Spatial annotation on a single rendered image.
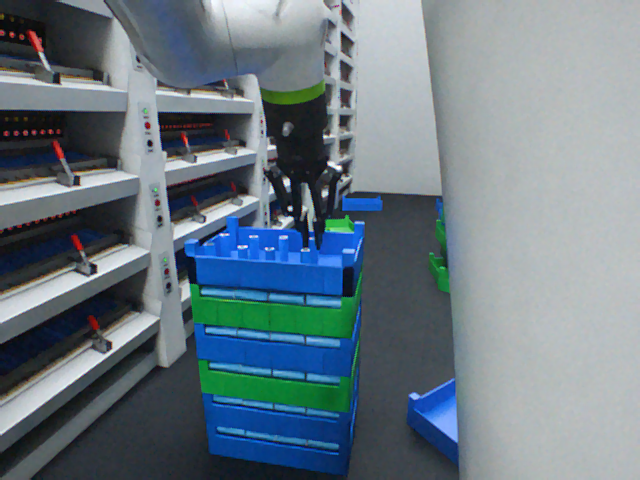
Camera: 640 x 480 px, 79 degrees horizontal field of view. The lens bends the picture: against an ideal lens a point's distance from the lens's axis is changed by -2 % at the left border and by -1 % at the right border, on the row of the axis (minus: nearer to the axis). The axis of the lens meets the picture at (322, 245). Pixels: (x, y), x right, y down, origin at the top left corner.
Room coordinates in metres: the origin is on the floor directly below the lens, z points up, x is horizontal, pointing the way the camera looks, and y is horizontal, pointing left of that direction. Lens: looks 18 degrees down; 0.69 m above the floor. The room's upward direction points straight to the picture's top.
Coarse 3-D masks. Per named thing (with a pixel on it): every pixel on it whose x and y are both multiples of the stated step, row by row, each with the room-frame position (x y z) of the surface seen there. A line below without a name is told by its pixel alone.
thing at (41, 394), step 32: (128, 288) 0.98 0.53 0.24; (64, 320) 0.83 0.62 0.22; (96, 320) 0.86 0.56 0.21; (128, 320) 0.91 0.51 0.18; (0, 352) 0.70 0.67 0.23; (32, 352) 0.72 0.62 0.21; (64, 352) 0.75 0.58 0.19; (96, 352) 0.78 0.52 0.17; (128, 352) 0.85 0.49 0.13; (0, 384) 0.62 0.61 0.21; (32, 384) 0.65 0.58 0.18; (64, 384) 0.67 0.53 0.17; (0, 416) 0.57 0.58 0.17; (32, 416) 0.60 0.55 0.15; (0, 448) 0.54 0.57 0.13
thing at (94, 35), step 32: (64, 32) 1.00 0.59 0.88; (96, 32) 0.98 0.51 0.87; (128, 64) 0.97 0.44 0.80; (128, 96) 0.96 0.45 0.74; (96, 128) 0.99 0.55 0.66; (128, 128) 0.96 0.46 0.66; (160, 160) 1.04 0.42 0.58; (160, 288) 0.98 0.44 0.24; (160, 320) 0.96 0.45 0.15; (160, 352) 0.97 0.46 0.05
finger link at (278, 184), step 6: (270, 162) 0.66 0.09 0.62; (264, 174) 0.65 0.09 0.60; (270, 174) 0.65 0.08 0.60; (270, 180) 0.65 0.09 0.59; (276, 180) 0.65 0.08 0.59; (282, 180) 0.67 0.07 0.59; (276, 186) 0.65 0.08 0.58; (282, 186) 0.67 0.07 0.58; (276, 192) 0.66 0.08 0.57; (282, 192) 0.66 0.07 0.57; (282, 198) 0.66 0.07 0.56; (288, 198) 0.68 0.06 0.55; (282, 204) 0.67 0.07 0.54; (288, 204) 0.69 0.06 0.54; (282, 210) 0.67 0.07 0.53
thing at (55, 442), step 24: (120, 360) 0.92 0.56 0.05; (144, 360) 0.93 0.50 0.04; (96, 384) 0.82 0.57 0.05; (120, 384) 0.84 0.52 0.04; (72, 408) 0.73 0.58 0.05; (96, 408) 0.76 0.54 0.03; (48, 432) 0.66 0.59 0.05; (72, 432) 0.69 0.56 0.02; (0, 456) 0.60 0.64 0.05; (24, 456) 0.60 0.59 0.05; (48, 456) 0.64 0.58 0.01
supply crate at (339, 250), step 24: (192, 240) 0.67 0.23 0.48; (216, 240) 0.77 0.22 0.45; (240, 240) 0.84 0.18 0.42; (264, 240) 0.83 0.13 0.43; (288, 240) 0.82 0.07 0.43; (336, 240) 0.80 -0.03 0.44; (360, 240) 0.75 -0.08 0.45; (192, 264) 0.65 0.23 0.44; (216, 264) 0.64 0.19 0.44; (240, 264) 0.64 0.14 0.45; (264, 264) 0.63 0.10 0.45; (288, 264) 0.62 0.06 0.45; (312, 264) 0.61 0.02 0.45; (336, 264) 0.74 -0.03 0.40; (360, 264) 0.73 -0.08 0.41; (264, 288) 0.63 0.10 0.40; (288, 288) 0.62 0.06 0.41; (312, 288) 0.61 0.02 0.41; (336, 288) 0.60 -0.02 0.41
